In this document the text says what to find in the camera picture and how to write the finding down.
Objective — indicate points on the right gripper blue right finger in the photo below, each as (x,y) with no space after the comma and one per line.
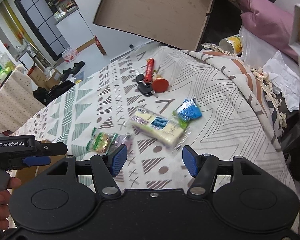
(203,168)

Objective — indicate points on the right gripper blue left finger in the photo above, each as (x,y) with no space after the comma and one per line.
(105,169)

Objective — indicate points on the person's left hand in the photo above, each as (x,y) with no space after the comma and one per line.
(4,201)

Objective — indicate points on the purple brown snack packet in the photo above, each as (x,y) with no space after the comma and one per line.
(119,140)

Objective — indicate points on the green white snack packet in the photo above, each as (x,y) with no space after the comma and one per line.
(100,142)

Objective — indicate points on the brown cardboard box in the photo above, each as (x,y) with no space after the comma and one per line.
(58,151)

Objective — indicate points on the long cream biscuit packet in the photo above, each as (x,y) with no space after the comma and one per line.
(166,131)

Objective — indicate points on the table with dotted tablecloth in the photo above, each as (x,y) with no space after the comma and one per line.
(17,103)

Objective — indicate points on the blue green snack packet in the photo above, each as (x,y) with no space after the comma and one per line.
(187,112)

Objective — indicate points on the black bag on floor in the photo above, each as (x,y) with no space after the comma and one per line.
(47,96)

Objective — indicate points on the patterned white bed sheet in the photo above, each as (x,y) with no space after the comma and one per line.
(161,99)

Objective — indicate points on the black car keys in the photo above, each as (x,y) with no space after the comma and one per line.
(144,88)

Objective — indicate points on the cardboard box on floor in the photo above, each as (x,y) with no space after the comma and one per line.
(47,81)

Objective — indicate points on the pair of black shoes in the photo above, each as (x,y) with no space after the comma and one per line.
(72,71)

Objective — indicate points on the pack of water bottles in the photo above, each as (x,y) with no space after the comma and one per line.
(69,54)

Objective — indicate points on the yellow instant noodle cup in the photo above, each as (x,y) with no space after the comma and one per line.
(231,44)

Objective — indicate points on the white kitchen cabinet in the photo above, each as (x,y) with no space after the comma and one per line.
(75,30)

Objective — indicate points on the pink jacket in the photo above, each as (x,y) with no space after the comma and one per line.
(269,23)

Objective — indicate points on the red round keychain toy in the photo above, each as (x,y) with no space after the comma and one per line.
(159,84)

